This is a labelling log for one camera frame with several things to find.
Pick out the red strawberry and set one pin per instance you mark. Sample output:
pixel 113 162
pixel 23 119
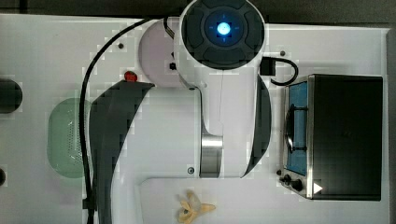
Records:
pixel 130 76

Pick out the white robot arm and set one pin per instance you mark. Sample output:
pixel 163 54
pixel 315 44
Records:
pixel 217 123

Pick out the green oval colander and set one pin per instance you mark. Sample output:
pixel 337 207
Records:
pixel 64 147

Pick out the lilac round plate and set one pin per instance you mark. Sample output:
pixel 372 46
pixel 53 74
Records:
pixel 155 57

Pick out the peeled banana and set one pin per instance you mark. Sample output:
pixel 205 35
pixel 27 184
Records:
pixel 192 208

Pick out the black cylindrical cup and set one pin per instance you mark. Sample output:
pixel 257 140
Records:
pixel 10 96

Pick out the black toaster oven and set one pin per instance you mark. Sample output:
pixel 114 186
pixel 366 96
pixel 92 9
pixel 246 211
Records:
pixel 332 138

